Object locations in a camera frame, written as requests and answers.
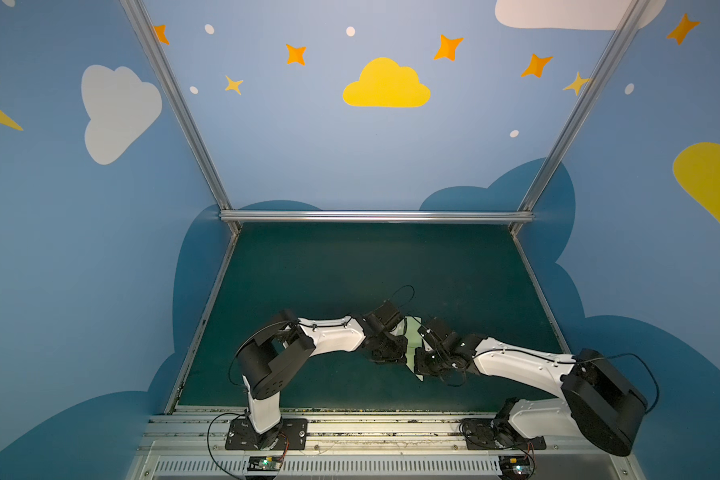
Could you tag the left green controller board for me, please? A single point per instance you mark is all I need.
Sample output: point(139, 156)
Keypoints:
point(261, 464)

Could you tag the right aluminium frame post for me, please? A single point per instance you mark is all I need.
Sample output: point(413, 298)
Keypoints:
point(608, 62)

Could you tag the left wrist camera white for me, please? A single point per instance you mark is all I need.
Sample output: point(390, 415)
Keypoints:
point(401, 328)

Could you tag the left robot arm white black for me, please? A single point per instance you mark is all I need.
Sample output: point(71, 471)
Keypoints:
point(273, 355)

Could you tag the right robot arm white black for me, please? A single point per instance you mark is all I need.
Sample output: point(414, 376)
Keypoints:
point(589, 397)

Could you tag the dark green table mat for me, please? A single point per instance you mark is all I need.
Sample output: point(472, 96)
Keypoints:
point(470, 276)

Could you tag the light green paper sheet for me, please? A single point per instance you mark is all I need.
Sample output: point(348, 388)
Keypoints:
point(414, 341)

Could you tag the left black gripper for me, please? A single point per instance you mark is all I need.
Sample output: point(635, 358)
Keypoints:
point(393, 346)

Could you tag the aluminium frame post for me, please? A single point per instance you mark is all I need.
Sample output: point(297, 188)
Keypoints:
point(608, 62)
point(141, 23)

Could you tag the left aluminium frame post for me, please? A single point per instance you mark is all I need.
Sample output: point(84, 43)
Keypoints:
point(141, 23)

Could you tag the right green controller board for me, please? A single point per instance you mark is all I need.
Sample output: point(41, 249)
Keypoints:
point(515, 467)

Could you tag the green controller board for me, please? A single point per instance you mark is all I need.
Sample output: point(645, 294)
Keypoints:
point(515, 467)
point(261, 464)

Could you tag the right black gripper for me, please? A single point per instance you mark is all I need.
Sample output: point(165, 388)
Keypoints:
point(431, 358)

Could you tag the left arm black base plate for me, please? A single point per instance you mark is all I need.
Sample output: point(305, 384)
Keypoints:
point(289, 433)

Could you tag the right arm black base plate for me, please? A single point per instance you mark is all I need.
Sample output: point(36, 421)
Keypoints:
point(485, 434)

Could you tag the aluminium front rail bed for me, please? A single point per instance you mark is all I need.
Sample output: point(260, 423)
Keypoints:
point(358, 445)

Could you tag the back horizontal aluminium bar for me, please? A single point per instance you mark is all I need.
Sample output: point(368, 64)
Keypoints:
point(418, 217)

